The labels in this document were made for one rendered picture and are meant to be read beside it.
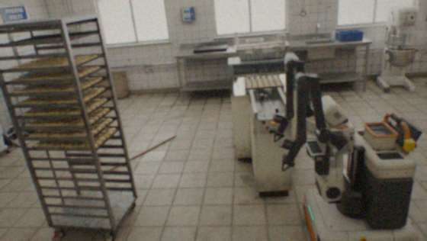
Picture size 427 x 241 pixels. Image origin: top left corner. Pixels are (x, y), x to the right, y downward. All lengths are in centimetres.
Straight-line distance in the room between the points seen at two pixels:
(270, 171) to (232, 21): 406
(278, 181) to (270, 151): 33
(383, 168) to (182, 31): 506
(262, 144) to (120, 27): 478
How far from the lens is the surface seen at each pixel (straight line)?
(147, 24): 683
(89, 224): 307
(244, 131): 362
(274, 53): 344
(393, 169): 232
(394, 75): 670
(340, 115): 221
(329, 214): 264
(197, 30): 655
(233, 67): 347
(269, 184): 314
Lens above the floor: 189
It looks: 22 degrees down
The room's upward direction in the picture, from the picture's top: 6 degrees counter-clockwise
